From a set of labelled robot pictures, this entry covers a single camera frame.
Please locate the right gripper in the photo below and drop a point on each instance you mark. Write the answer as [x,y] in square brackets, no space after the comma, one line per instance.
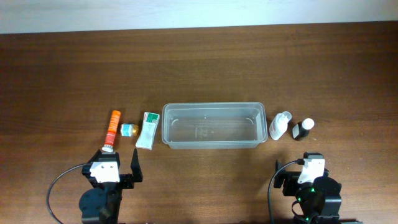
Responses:
[291,181]

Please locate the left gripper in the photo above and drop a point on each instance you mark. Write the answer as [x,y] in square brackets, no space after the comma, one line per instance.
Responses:
[128,180]

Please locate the small jar gold lid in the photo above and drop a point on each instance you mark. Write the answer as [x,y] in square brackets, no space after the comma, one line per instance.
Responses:
[129,130]

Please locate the orange Redoxon tube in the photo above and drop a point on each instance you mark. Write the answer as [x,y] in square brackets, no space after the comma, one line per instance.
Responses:
[112,131]

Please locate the white green Panadol box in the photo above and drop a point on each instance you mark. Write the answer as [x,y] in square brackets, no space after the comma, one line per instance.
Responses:
[149,127]

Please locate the dark bottle white cap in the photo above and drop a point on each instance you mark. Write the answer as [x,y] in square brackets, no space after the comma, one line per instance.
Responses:
[302,129]

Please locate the white spray bottle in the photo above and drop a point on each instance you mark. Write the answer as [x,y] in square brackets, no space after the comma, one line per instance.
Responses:
[279,125]

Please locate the clear plastic container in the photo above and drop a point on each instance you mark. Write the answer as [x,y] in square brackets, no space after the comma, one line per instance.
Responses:
[226,125]

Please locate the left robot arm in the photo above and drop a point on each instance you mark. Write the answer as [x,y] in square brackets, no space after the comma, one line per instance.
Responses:
[101,203]

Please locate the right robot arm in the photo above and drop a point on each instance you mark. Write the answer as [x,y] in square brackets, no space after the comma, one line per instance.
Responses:
[316,202]

